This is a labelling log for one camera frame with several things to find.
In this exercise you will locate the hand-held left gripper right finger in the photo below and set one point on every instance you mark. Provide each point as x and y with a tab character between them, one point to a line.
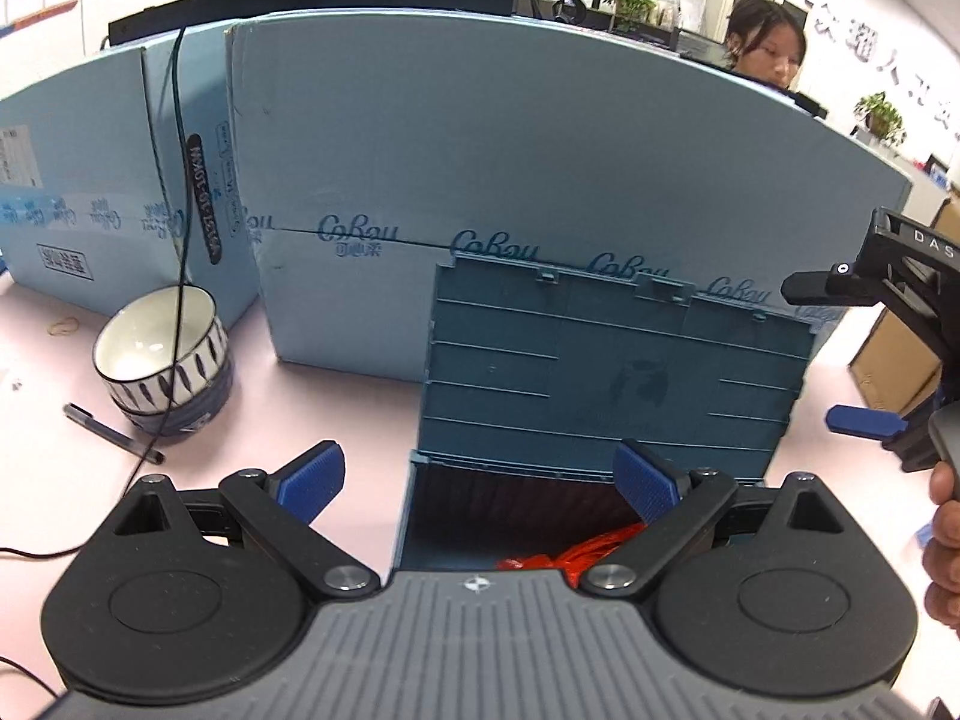
645	480

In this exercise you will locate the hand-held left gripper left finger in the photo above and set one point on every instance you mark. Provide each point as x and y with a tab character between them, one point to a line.
311	480

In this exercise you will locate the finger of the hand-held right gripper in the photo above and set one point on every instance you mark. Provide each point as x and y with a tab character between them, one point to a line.
862	420
825	286

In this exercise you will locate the red crinkly toy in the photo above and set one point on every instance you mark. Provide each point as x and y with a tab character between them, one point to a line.
585	559

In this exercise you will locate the blue ribbed storage box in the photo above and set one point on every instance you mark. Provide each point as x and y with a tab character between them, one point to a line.
600	360

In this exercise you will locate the pink desktop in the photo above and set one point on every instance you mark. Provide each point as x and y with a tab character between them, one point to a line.
300	405

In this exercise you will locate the person's right hand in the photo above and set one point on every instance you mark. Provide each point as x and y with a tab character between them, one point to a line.
946	562

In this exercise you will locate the brown cardboard box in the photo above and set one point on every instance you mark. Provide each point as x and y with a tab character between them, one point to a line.
892	360

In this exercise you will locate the green potted plant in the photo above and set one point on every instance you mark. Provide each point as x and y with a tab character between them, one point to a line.
628	0
881	116

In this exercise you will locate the black pen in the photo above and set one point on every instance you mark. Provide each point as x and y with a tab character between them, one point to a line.
112	433

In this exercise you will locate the striped ceramic bowl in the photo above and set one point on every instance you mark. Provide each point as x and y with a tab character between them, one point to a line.
142	337

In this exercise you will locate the rubber band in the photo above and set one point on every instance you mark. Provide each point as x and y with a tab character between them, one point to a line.
49	327

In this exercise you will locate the large light blue carton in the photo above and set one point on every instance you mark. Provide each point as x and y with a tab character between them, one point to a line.
525	127

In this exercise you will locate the small light blue carton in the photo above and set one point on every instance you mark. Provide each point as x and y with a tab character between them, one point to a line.
75	165

